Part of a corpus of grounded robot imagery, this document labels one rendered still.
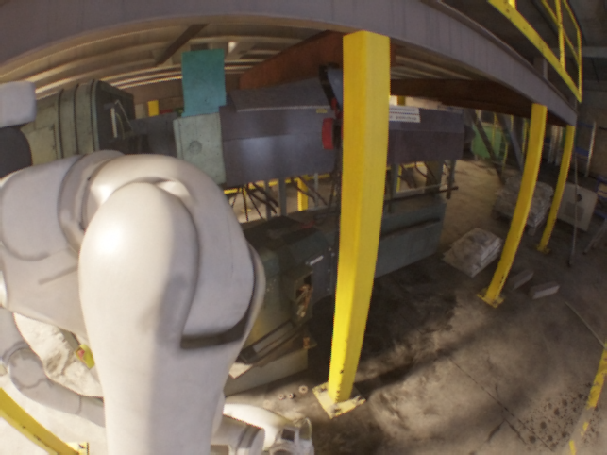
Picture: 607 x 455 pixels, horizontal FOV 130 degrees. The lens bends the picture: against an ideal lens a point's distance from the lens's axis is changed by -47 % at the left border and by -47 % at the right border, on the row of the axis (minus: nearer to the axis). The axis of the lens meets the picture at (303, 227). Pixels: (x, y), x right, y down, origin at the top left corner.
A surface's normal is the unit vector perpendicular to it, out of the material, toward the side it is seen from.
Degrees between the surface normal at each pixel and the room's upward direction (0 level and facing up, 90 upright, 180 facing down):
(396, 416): 0
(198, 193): 49
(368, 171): 90
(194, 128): 90
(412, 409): 0
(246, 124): 78
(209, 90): 90
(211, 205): 63
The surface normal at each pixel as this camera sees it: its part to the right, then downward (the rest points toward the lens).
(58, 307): 0.73, 0.57
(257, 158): 0.44, 0.39
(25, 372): 0.95, 0.10
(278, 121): 0.42, 0.19
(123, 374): -0.07, 0.04
